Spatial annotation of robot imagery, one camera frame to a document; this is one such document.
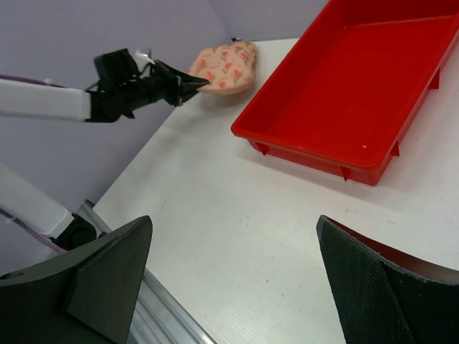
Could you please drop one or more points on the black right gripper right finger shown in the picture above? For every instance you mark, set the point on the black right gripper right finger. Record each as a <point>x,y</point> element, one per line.
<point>383,295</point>

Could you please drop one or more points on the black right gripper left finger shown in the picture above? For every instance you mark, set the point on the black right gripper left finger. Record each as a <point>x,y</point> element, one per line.
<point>86,295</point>

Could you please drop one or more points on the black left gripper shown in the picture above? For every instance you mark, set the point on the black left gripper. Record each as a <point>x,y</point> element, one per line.
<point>122,84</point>

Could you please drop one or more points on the pink tulip mesh laundry bag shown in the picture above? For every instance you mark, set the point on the pink tulip mesh laundry bag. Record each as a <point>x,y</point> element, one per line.
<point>229,68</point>

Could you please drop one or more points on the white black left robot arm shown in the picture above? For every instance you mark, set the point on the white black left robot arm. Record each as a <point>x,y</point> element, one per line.
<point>41,216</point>

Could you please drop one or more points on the red plastic tray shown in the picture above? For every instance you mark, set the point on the red plastic tray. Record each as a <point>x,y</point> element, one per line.
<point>343,98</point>

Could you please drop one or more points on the aluminium mounting rail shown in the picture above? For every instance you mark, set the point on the aluminium mounting rail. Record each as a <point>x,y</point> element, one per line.
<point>159,318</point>

